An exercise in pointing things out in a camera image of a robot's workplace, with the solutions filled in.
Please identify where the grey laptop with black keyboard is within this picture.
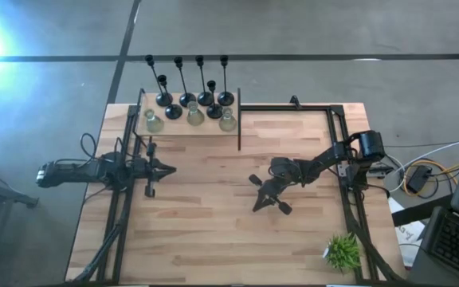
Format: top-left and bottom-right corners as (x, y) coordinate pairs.
(420, 115), (459, 285)

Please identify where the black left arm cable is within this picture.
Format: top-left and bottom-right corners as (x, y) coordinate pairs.
(79, 132), (135, 163)

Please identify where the black power adapter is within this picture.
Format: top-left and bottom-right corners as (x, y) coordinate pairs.
(406, 164), (434, 195)

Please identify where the white paper sheet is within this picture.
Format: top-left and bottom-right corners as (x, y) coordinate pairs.
(387, 197), (426, 267)

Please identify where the small green artificial plant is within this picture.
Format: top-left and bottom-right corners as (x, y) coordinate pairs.
(323, 232), (363, 274)

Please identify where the black aluminium rig frame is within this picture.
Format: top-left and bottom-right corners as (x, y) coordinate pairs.
(68, 103), (404, 285)

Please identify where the yellow cable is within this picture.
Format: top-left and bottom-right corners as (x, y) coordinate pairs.
(401, 159), (459, 199)

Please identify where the tall black candlestick holder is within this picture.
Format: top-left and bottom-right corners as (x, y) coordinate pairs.
(194, 54), (215, 108)
(217, 54), (235, 108)
(144, 54), (174, 108)
(173, 56), (198, 108)

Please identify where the small black frame clamp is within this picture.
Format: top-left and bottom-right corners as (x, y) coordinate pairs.
(288, 94), (304, 111)

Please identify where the short black candlestick holder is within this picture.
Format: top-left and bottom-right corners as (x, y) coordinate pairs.
(206, 80), (225, 120)

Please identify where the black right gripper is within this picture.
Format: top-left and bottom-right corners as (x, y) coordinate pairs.
(249, 173), (293, 217)

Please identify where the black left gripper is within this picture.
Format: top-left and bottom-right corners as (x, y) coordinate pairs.
(133, 142), (178, 199)

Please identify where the medium black candlestick holder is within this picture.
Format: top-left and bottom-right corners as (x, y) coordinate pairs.
(156, 73), (184, 120)

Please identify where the black floor stand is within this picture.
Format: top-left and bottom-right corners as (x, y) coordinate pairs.
(0, 159), (40, 209)

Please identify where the grey side desk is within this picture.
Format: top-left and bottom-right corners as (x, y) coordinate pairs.
(390, 194), (459, 287)

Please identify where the clear ribbed glass candle holder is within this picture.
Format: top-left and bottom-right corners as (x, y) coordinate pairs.
(143, 108), (165, 134)
(218, 106), (238, 133)
(186, 100), (206, 128)

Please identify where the wooden shelf with black frame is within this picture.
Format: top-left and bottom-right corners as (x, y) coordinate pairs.
(132, 87), (243, 152)

